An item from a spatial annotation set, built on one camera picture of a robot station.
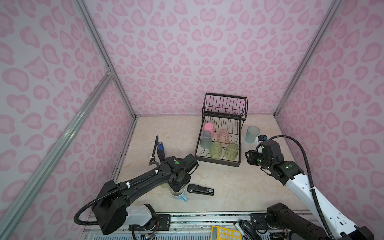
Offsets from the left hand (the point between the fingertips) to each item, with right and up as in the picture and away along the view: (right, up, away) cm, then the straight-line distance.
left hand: (187, 182), depth 78 cm
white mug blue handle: (-4, -4, -6) cm, 8 cm away
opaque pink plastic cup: (+13, +29, +19) cm, 37 cm away
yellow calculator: (+15, -20, -9) cm, 27 cm away
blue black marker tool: (-19, +13, +22) cm, 32 cm away
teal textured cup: (+10, +20, +19) cm, 29 cm away
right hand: (+32, +15, -1) cm, 35 cm away
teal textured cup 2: (+40, +25, +18) cm, 51 cm away
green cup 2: (+25, +14, +8) cm, 30 cm away
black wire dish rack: (+26, +41, +36) cm, 60 cm away
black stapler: (+6, -4, +1) cm, 7 cm away
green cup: (+16, +15, +12) cm, 26 cm away
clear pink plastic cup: (+23, +22, +24) cm, 40 cm away
